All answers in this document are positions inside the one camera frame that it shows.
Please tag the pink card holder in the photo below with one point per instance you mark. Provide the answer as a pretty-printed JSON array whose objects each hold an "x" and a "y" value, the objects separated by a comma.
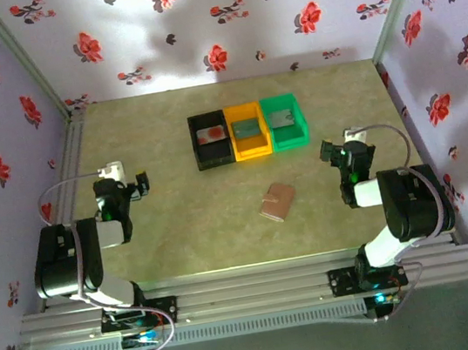
[{"x": 277, "y": 201}]

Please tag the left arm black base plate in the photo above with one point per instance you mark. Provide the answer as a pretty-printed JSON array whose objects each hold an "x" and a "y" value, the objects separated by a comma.
[{"x": 166, "y": 310}]

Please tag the controller board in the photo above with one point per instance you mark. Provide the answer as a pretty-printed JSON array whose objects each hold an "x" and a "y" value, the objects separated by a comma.
[
  {"x": 382, "y": 299},
  {"x": 142, "y": 339}
]

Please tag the aluminium side rail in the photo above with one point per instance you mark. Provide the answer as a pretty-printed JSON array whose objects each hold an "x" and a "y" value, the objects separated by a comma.
[{"x": 67, "y": 164}]

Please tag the yellow plastic bin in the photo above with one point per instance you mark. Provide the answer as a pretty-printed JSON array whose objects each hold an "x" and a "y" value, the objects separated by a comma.
[{"x": 251, "y": 146}]

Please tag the right controller board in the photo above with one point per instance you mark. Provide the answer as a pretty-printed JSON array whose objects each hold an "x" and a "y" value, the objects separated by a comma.
[{"x": 382, "y": 299}]

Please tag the aluminium frame rail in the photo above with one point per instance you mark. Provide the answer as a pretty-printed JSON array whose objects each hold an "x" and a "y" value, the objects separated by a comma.
[{"x": 251, "y": 291}]

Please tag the green plastic bin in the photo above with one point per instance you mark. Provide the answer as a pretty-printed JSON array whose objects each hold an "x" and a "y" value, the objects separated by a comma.
[{"x": 292, "y": 135}]

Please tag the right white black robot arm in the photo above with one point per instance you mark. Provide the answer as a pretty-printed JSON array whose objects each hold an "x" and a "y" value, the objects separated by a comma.
[{"x": 415, "y": 205}]

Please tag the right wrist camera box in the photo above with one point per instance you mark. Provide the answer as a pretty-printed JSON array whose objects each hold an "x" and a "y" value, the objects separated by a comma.
[{"x": 355, "y": 135}]

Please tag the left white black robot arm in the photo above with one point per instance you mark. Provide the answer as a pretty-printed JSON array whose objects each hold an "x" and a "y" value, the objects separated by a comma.
[{"x": 62, "y": 262}]

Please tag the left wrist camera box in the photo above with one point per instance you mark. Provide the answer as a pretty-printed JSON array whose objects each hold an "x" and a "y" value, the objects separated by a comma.
[{"x": 111, "y": 171}]

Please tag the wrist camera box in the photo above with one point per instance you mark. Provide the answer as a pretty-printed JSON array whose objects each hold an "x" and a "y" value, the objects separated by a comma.
[
  {"x": 111, "y": 171},
  {"x": 355, "y": 135}
]

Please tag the teal sample card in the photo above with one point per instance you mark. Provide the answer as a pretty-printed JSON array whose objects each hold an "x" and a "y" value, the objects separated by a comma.
[{"x": 246, "y": 129}]

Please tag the grey sample card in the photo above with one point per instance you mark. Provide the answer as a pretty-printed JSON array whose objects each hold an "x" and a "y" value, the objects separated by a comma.
[{"x": 281, "y": 118}]

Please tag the red flower sample card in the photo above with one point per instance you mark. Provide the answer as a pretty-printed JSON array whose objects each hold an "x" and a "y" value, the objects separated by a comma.
[{"x": 210, "y": 134}]

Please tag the black plastic bin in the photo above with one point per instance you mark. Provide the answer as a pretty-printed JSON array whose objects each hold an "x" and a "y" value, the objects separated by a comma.
[{"x": 213, "y": 154}]

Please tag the left controller board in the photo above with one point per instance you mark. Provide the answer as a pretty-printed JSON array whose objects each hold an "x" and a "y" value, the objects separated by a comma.
[{"x": 142, "y": 339}]

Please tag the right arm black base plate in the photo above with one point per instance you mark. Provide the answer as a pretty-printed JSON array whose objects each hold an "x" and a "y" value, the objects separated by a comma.
[{"x": 340, "y": 282}]

